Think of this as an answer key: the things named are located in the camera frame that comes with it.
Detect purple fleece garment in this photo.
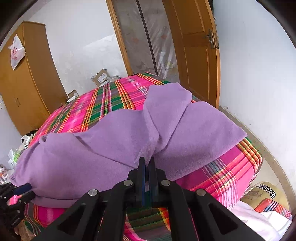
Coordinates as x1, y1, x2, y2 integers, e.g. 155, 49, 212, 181
11, 83, 246, 208

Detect cluttered side table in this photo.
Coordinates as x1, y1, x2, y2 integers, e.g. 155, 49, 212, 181
1, 129, 38, 184

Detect pink plaid bed sheet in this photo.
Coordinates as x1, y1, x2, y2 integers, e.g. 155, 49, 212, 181
23, 72, 263, 241

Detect printed cardboard box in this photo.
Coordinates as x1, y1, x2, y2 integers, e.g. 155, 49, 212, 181
240, 182, 290, 210

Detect folded plaid bedding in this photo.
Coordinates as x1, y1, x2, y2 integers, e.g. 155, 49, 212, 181
254, 198, 292, 220

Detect wooden wardrobe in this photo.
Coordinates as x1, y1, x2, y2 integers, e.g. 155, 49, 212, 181
1, 21, 68, 136

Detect white small box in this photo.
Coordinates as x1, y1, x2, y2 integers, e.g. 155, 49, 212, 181
67, 89, 79, 103

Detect white plastic bag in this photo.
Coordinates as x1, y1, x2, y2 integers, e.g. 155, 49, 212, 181
8, 35, 26, 70

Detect brown cardboard box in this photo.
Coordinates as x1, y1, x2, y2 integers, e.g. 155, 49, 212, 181
91, 69, 110, 87

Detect wooden door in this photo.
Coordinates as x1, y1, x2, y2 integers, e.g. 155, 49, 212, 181
163, 0, 221, 108

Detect plastic door curtain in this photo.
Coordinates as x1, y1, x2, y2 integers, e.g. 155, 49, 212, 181
112, 0, 180, 83

